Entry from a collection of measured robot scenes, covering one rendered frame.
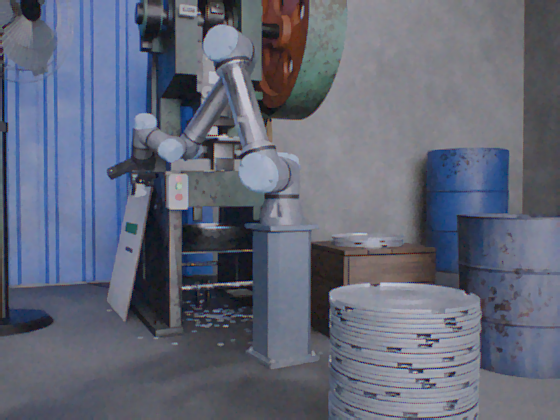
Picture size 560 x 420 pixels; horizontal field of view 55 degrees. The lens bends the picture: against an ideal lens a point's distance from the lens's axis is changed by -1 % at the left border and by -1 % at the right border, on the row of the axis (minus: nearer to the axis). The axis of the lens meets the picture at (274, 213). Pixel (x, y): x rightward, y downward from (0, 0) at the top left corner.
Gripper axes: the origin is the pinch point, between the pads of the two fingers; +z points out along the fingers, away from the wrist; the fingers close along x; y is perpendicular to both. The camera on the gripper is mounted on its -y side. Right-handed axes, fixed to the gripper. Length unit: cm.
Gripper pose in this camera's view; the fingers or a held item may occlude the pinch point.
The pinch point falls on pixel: (130, 197)
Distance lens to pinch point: 210.2
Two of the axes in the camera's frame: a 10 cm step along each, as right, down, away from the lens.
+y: 9.1, -0.3, 4.1
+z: -2.5, 7.4, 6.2
